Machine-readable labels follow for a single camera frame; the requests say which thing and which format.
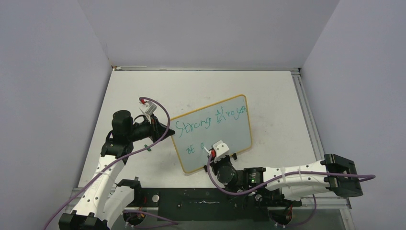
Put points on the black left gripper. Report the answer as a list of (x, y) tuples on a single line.
[(156, 129)]

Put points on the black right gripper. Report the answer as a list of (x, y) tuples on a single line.
[(215, 163)]

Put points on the yellow framed whiteboard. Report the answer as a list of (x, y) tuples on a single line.
[(226, 120)]

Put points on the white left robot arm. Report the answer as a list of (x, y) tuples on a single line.
[(97, 209)]

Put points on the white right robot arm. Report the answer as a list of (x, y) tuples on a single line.
[(332, 174)]

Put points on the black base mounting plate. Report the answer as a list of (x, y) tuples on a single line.
[(209, 204)]

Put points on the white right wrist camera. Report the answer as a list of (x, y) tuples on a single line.
[(219, 150)]

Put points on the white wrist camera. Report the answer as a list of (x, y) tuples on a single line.
[(219, 150), (147, 108)]

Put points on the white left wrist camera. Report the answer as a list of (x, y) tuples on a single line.
[(147, 108)]

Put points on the aluminium rail right side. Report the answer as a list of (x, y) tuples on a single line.
[(308, 115)]

